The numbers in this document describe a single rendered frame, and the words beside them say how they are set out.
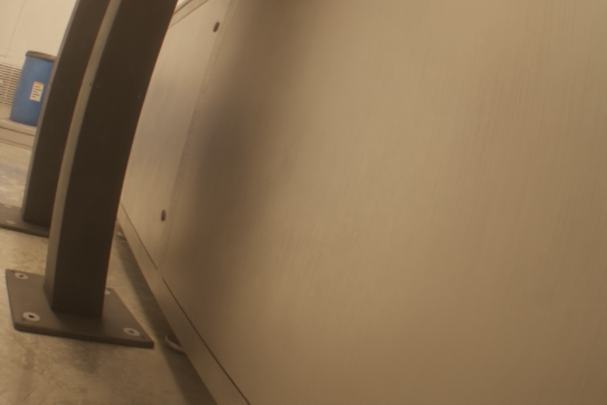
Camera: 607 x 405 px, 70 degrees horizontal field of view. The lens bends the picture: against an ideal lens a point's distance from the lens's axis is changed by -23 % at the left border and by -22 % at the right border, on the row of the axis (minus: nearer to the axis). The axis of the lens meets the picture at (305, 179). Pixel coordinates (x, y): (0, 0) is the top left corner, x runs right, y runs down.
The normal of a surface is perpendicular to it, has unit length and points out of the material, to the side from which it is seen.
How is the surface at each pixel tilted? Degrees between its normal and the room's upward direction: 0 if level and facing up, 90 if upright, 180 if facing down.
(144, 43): 90
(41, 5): 90
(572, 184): 90
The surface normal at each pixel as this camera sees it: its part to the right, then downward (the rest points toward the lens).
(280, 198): -0.86, -0.22
